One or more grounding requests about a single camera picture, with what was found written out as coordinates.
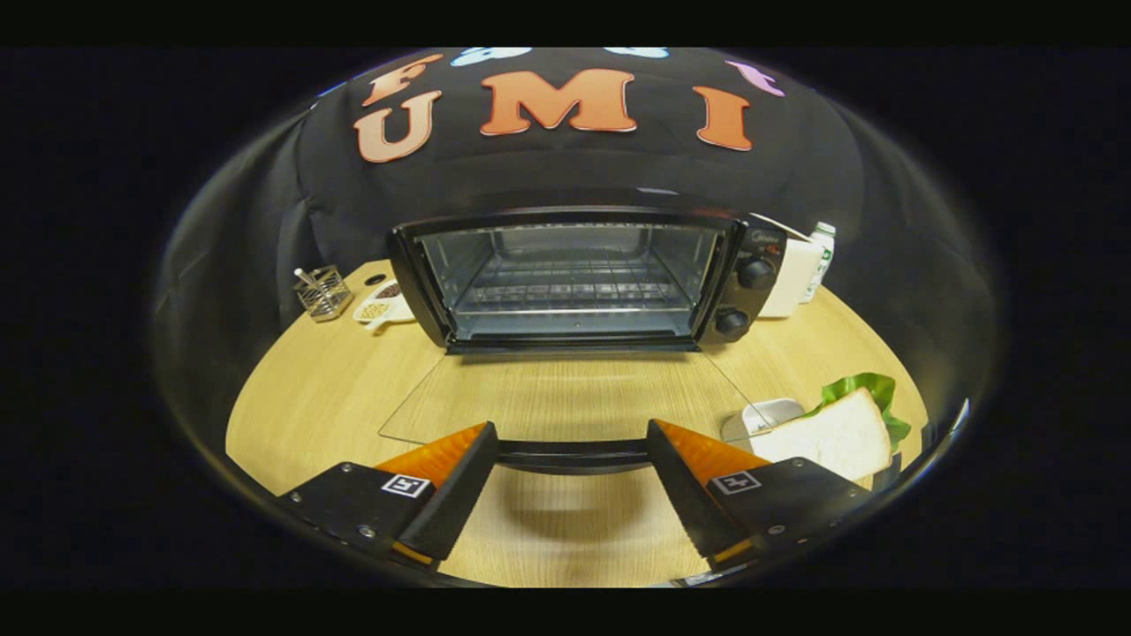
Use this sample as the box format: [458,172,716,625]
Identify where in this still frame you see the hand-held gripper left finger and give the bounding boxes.
[277,421,501,572]

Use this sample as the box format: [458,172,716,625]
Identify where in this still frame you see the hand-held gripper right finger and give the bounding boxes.
[645,419,877,572]

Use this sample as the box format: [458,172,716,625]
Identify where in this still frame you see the sandwich with lettuce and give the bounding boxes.
[751,371,913,485]

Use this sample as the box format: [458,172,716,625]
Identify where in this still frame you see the black toaster oven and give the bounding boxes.
[378,206,789,476]

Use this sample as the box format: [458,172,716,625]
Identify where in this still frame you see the white plastic tray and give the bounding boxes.
[720,397,807,443]

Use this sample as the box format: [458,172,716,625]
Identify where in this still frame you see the white seasoning dish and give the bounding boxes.
[352,281,416,332]

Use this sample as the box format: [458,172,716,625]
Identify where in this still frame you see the cream rectangular box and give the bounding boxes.
[758,215,824,319]

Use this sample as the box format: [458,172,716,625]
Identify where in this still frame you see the white capped plastic bottle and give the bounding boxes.
[800,221,837,304]

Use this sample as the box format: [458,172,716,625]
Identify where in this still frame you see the metal wire basket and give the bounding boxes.
[293,265,354,321]

